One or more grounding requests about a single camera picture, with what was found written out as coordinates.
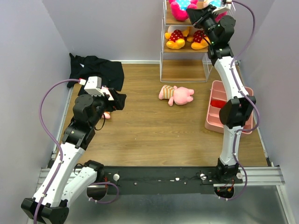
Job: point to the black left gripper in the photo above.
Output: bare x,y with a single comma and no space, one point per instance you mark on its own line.
118,101

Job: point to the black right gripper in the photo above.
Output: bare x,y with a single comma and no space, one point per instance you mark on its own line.
199,15

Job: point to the white plush blue dress front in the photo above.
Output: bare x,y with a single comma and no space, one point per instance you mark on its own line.
179,7

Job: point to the white plush blue dress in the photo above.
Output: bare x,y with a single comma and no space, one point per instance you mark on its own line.
218,16
179,7

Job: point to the white plush blue dress back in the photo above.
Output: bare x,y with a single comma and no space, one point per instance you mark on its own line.
218,16

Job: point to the small yellow plush toy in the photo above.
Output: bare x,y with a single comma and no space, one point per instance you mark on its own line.
175,36

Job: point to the large yellow plush toy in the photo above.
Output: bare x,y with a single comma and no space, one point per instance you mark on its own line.
198,39

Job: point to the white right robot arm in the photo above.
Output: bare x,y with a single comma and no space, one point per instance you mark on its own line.
239,106

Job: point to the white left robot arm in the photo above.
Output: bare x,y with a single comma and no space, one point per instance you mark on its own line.
51,203

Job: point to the pink pig plush left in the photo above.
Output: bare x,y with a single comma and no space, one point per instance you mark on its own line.
106,115

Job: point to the black cloth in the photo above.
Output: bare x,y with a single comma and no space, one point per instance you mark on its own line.
110,72

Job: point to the pink pig plush striped shirt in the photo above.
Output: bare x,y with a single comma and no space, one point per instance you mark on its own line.
176,95

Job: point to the red sock middle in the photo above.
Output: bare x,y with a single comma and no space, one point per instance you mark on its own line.
217,103

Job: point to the pink divided organizer tray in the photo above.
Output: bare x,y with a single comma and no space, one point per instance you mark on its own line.
212,121

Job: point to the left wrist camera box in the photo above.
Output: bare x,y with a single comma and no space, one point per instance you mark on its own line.
94,86

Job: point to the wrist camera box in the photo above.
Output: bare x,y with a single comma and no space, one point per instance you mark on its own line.
94,86
221,6

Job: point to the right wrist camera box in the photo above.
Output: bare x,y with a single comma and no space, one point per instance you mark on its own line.
221,6

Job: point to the white wire wooden shelf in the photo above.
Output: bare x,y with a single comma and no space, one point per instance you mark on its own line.
184,64

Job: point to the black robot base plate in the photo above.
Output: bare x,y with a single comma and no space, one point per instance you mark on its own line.
164,180

